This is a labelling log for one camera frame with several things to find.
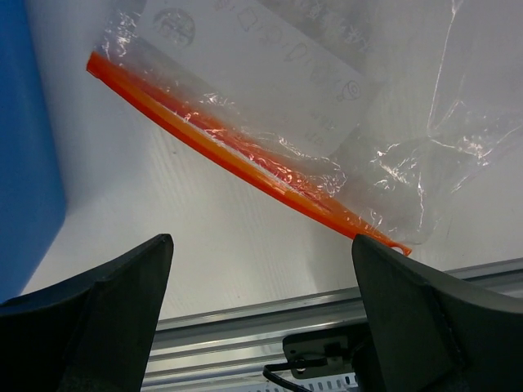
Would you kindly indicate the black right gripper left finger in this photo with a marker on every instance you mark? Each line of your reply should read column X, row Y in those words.
column 91, row 332

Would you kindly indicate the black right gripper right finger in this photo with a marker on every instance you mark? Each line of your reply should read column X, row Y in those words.
column 434, row 332

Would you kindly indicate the clear zip bag orange zipper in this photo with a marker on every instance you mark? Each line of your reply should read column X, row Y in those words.
column 367, row 116

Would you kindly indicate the blue plastic bin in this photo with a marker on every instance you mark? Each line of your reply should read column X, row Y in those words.
column 33, row 202

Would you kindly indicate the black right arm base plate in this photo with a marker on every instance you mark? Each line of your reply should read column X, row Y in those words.
column 321, row 353

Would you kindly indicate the aluminium table rail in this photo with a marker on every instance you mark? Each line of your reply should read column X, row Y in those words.
column 242, row 349

